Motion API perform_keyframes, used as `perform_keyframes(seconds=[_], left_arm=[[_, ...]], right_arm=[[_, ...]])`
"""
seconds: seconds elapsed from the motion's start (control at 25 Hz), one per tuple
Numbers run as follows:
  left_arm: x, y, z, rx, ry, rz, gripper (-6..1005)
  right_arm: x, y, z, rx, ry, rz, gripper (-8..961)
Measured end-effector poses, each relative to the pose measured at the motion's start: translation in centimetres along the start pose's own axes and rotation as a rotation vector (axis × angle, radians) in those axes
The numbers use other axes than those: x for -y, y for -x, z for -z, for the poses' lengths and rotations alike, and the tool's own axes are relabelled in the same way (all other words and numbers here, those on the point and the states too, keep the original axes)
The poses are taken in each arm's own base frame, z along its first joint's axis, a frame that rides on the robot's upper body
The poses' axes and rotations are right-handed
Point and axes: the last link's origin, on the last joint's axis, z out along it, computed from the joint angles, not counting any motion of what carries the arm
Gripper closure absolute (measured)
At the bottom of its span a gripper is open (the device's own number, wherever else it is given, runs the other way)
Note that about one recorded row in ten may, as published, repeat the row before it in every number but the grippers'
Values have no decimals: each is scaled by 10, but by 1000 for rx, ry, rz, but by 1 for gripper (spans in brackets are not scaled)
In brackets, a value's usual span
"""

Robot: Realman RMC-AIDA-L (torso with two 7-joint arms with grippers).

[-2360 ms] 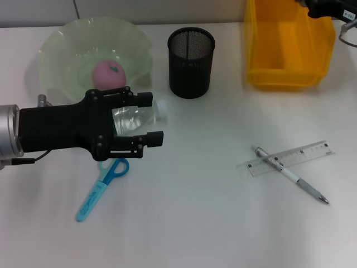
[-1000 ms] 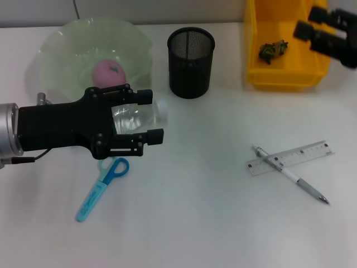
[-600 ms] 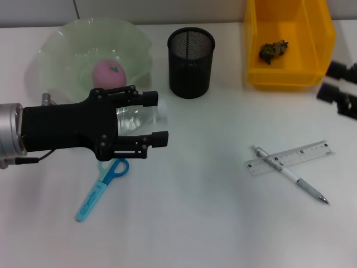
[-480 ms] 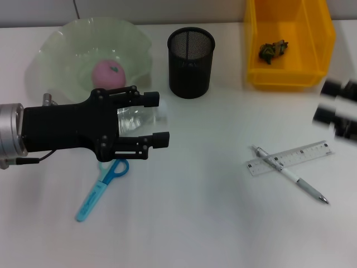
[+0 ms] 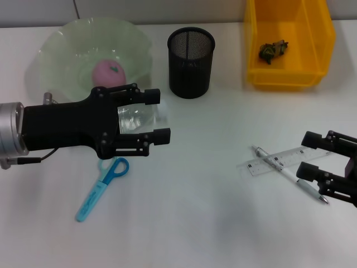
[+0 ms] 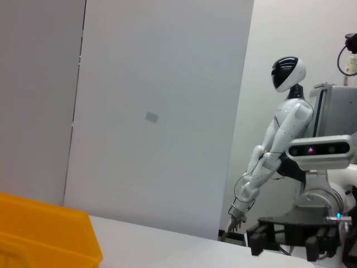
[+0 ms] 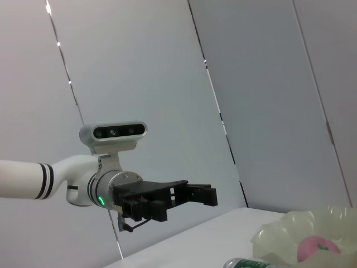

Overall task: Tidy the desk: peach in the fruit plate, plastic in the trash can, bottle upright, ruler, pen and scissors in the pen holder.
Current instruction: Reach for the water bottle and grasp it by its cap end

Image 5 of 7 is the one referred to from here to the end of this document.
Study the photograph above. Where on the blue scissors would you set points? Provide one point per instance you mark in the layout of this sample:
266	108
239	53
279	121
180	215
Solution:
89	201

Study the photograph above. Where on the clear green-label water bottle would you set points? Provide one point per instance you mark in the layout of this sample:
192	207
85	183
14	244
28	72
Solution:
139	117

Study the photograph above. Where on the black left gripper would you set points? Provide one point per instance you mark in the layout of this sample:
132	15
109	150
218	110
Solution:
69	125

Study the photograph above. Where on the pink peach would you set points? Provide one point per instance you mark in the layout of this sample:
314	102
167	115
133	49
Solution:
107	72

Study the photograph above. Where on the black mesh pen cup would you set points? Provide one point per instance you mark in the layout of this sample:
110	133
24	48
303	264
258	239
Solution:
189	69

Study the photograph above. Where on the pale green glass fruit plate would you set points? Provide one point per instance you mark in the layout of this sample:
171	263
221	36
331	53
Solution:
69	42

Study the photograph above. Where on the transparent plastic ruler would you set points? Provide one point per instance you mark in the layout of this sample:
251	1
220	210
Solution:
290	155

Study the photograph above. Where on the yellow plastic bin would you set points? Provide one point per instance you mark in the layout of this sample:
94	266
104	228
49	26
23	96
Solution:
306	42

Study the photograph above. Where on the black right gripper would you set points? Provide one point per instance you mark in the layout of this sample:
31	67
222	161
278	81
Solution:
352	167

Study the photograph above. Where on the white grey pen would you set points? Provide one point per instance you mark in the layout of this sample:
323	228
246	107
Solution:
290	174

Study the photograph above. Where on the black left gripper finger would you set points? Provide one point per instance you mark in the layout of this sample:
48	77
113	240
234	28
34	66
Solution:
161	136

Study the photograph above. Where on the left gripper silver connector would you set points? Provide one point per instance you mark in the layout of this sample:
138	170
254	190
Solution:
48	98

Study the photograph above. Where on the green plastic wrapper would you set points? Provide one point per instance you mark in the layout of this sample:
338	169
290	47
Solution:
272	51

